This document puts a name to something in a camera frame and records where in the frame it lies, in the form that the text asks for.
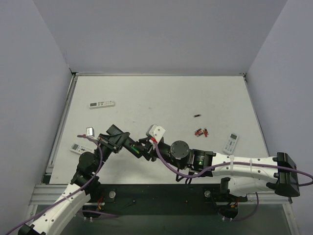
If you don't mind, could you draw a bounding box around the black tv remote control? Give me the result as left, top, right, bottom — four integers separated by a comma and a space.
107, 124, 142, 159

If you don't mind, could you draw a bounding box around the green battery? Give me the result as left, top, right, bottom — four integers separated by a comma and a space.
131, 146, 140, 154

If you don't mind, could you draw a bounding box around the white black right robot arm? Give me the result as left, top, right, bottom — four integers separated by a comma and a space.
134, 138, 300, 197

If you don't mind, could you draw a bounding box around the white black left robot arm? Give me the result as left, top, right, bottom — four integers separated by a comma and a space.
18, 132, 130, 235

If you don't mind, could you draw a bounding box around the small white remote left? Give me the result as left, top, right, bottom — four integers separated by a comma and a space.
70, 143, 94, 155

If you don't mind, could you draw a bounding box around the small white remote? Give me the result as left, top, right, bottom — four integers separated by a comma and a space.
70, 143, 94, 155
223, 133, 239, 155

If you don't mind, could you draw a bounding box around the long white remote control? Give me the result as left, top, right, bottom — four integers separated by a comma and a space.
89, 100, 115, 109

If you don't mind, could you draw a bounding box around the small white remote right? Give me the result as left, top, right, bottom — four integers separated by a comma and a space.
223, 133, 239, 155

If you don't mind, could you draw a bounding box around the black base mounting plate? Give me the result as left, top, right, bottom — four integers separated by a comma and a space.
82, 184, 247, 218

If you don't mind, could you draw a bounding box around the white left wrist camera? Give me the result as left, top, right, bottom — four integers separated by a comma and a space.
85, 127, 95, 137

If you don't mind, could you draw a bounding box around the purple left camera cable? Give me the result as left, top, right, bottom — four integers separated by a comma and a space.
7, 134, 119, 235

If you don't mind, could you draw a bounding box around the aluminium frame rail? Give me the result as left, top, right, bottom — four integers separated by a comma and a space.
29, 184, 292, 205

